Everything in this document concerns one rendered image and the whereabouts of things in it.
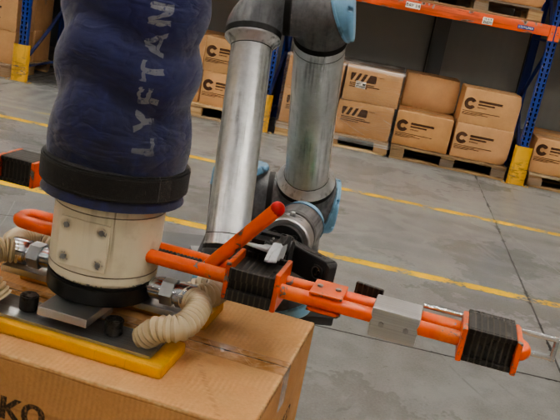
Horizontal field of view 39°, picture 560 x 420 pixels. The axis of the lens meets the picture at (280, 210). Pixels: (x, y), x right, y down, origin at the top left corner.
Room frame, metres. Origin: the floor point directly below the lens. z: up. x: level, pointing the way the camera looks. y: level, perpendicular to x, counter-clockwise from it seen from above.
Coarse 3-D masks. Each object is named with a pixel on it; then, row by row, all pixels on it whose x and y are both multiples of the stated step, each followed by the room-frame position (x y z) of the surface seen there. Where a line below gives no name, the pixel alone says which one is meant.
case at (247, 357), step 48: (48, 288) 1.24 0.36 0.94; (0, 336) 1.05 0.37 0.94; (240, 336) 1.20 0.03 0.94; (288, 336) 1.23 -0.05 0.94; (0, 384) 0.99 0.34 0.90; (48, 384) 0.98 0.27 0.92; (96, 384) 0.97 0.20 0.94; (144, 384) 0.99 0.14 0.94; (192, 384) 1.01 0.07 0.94; (240, 384) 1.04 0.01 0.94; (288, 384) 1.15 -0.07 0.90
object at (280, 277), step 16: (240, 256) 1.14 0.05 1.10; (256, 256) 1.18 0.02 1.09; (240, 272) 1.09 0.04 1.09; (256, 272) 1.11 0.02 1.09; (272, 272) 1.12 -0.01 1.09; (288, 272) 1.14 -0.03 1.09; (224, 288) 1.10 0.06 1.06; (240, 288) 1.09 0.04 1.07; (256, 288) 1.09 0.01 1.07; (272, 288) 1.09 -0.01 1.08; (256, 304) 1.08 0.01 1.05; (272, 304) 1.08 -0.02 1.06
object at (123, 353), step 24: (0, 312) 1.07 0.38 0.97; (24, 312) 1.09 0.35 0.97; (24, 336) 1.05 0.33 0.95; (48, 336) 1.04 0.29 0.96; (72, 336) 1.05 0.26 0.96; (96, 336) 1.05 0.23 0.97; (120, 336) 1.07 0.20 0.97; (96, 360) 1.02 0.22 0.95; (120, 360) 1.02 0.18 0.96; (144, 360) 1.02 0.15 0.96; (168, 360) 1.04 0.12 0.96
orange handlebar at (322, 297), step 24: (24, 216) 1.18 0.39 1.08; (48, 216) 1.21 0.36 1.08; (168, 264) 1.13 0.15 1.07; (192, 264) 1.12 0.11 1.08; (288, 288) 1.10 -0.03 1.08; (312, 288) 1.10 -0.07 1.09; (336, 288) 1.11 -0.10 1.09; (336, 312) 1.08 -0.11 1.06; (360, 312) 1.07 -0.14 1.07; (432, 336) 1.05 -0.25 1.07; (456, 336) 1.04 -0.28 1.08
